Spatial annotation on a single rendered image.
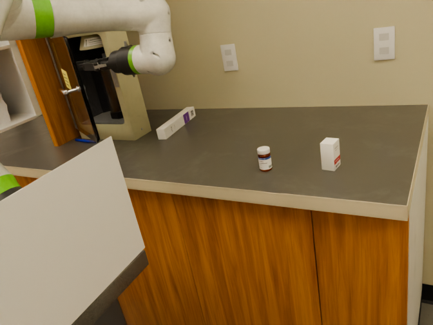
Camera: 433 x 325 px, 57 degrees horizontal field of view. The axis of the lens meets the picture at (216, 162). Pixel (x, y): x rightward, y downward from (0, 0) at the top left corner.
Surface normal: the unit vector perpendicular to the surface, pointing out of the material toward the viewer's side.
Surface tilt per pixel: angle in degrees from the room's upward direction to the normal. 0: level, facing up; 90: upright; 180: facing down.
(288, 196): 90
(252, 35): 90
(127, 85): 90
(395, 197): 0
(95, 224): 90
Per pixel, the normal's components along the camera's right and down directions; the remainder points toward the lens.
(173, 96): -0.48, 0.43
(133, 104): 0.86, 0.05
